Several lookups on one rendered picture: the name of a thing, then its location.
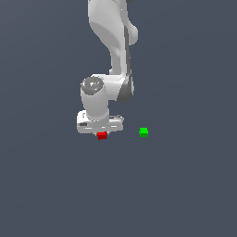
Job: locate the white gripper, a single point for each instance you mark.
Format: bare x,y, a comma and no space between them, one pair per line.
98,126

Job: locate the red cube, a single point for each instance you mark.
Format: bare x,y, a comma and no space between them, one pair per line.
102,135

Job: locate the green cube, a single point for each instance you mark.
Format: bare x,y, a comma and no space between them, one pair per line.
143,132

